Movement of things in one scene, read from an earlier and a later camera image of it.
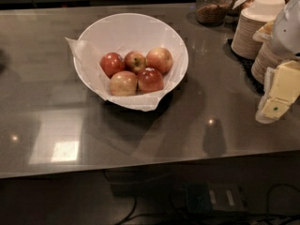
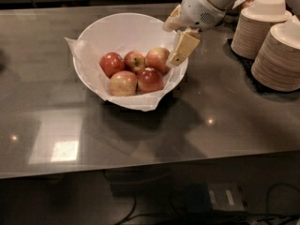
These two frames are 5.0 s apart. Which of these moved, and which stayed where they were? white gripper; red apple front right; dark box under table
Moved: white gripper
Stayed: red apple front right; dark box under table
